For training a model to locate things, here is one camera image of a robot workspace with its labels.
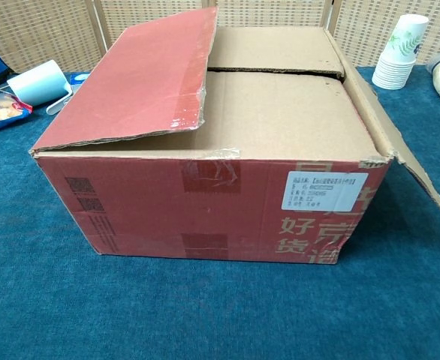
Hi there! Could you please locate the red cardboard box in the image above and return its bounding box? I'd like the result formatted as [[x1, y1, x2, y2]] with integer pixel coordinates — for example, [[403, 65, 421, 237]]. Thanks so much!
[[27, 5, 440, 266]]

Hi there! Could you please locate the blue white toothpaste box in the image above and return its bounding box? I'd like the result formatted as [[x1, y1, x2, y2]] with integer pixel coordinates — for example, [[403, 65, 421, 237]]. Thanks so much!
[[68, 73, 90, 91]]

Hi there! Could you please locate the blue table cloth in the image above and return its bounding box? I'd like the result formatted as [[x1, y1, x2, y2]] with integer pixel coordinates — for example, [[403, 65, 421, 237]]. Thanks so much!
[[0, 65, 440, 360]]

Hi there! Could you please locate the light blue plastic mug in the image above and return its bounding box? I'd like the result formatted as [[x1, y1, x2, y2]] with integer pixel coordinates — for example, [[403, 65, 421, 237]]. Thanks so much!
[[6, 59, 74, 116]]

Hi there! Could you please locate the stack of paper cups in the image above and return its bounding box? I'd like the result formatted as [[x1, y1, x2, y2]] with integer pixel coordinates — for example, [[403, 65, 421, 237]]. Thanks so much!
[[371, 13, 429, 90]]

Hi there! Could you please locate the blue cookie snack bag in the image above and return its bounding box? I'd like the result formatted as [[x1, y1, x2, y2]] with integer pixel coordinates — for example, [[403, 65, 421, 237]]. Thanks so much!
[[0, 91, 34, 136]]

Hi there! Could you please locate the wooden woven folding screen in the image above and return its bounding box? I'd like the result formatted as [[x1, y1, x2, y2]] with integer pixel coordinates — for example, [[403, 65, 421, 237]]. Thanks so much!
[[0, 0, 440, 74]]

